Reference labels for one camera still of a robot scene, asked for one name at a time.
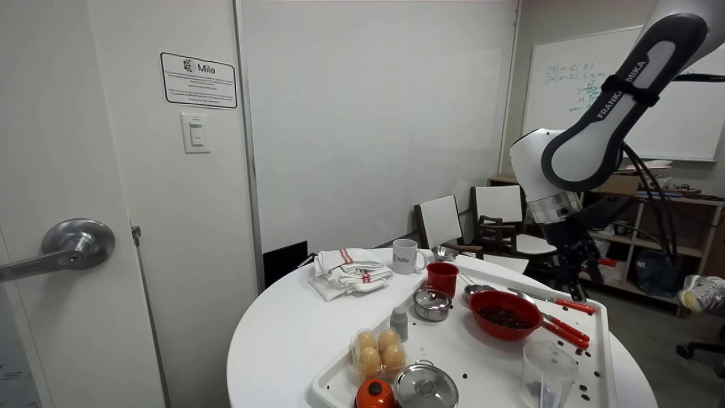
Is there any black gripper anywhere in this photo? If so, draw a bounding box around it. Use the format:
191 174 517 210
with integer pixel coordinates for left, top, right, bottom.
543 220 603 301

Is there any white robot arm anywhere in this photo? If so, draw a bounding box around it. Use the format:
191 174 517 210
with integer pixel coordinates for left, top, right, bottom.
509 0 725 301

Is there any red bowl with beans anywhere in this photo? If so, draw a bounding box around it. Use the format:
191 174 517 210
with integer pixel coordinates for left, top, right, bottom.
470 290 541 340

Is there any steel bowl behind mug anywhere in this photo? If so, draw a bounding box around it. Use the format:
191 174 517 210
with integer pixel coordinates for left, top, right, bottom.
412 284 452 321

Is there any wooden shelf unit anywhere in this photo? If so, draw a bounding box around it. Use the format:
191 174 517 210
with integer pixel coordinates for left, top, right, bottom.
573 177 725 304

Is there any clear plastic cup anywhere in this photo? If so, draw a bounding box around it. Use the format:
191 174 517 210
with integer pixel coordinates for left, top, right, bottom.
520 343 579 408

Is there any white plastic tray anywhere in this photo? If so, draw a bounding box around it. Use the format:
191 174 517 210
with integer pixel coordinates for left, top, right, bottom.
335 259 617 408

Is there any red mug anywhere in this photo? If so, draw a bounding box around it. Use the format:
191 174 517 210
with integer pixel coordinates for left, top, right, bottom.
428 262 457 297

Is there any white grey mug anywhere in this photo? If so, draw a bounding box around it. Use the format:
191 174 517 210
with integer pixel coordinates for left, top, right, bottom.
393 238 424 273

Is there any small salt shaker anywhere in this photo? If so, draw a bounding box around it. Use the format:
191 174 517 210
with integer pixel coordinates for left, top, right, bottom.
390 306 409 343

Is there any steel pot with lid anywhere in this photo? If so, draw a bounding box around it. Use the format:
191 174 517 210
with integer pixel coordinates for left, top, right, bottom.
393 361 461 408

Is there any white red striped cloth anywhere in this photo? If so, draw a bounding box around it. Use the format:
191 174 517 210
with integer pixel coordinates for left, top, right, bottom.
308 247 393 301

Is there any bag of bread rolls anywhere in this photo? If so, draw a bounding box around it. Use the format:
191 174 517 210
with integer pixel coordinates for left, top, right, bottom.
350 328 409 378

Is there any orange round lid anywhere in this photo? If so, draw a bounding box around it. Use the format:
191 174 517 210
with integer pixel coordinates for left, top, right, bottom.
354 378 400 408

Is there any wall whiteboard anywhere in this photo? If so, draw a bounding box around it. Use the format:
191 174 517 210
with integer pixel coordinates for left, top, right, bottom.
523 24 725 162

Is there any black box against wall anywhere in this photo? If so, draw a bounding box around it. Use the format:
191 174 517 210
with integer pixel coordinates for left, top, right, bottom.
264 241 308 286

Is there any white light switch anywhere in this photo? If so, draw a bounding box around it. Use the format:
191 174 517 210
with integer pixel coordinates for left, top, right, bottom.
181 112 208 153

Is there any white wall sign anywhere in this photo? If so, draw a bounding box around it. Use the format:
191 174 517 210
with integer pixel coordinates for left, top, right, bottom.
161 51 239 109

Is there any silver door handle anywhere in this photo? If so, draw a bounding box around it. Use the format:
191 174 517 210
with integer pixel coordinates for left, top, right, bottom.
0 218 116 280

